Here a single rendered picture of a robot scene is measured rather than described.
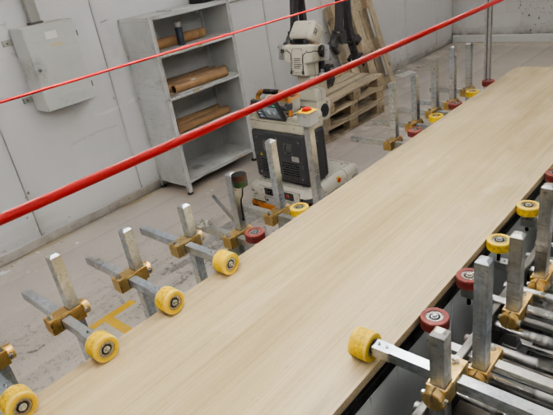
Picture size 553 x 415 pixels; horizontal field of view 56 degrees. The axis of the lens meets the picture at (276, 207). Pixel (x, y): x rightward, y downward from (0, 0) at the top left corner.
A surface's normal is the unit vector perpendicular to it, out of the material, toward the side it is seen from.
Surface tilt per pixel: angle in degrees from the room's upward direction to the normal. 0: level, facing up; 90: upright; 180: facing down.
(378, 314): 0
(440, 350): 90
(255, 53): 90
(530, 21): 90
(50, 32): 90
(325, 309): 0
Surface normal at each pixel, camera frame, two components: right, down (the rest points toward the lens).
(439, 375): -0.65, 0.42
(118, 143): 0.74, 0.19
